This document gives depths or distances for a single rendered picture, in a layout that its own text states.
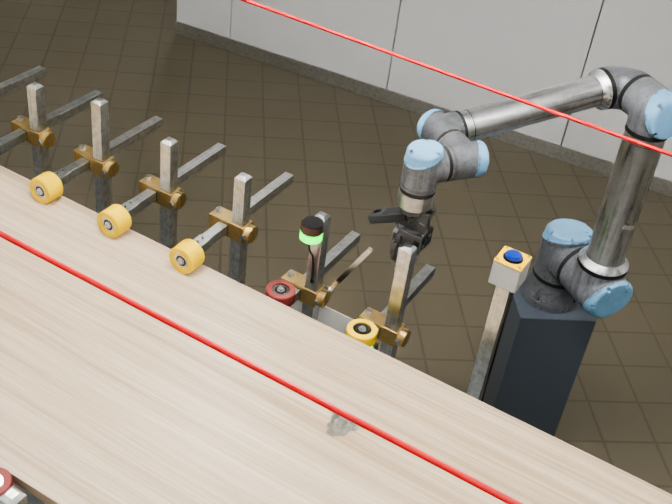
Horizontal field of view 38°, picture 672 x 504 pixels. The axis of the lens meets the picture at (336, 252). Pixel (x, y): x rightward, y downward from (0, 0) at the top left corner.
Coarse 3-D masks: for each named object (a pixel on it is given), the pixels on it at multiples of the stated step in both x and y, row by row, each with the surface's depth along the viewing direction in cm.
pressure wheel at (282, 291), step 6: (270, 282) 257; (276, 282) 257; (282, 282) 257; (288, 282) 257; (270, 288) 255; (276, 288) 255; (282, 288) 254; (288, 288) 256; (294, 288) 256; (270, 294) 253; (276, 294) 253; (282, 294) 254; (288, 294) 253; (294, 294) 254; (276, 300) 252; (282, 300) 252; (288, 300) 253; (294, 300) 256; (288, 306) 254
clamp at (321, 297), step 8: (296, 272) 267; (288, 280) 264; (296, 280) 264; (304, 280) 265; (304, 288) 262; (320, 288) 263; (304, 296) 263; (312, 296) 262; (320, 296) 261; (328, 296) 264; (312, 304) 263; (320, 304) 262
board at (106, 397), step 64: (0, 192) 276; (0, 256) 254; (64, 256) 257; (128, 256) 260; (0, 320) 234; (64, 320) 237; (128, 320) 240; (192, 320) 242; (256, 320) 245; (0, 384) 218; (64, 384) 220; (128, 384) 222; (192, 384) 225; (256, 384) 227; (320, 384) 229; (384, 384) 232; (0, 448) 204; (64, 448) 206; (128, 448) 207; (192, 448) 209; (256, 448) 211; (320, 448) 214; (384, 448) 216; (448, 448) 218; (512, 448) 220; (576, 448) 222
